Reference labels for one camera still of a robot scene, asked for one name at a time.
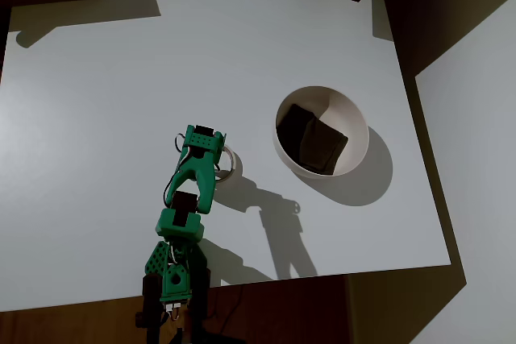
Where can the white tape roll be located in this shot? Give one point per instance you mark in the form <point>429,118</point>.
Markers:
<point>232,163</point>

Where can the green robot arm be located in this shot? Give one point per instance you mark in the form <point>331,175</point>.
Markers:
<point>205,183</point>

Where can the dark folded cloth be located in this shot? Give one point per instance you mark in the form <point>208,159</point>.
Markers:
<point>310,139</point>

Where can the beige round bowl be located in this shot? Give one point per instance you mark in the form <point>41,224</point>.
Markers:
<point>351,118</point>

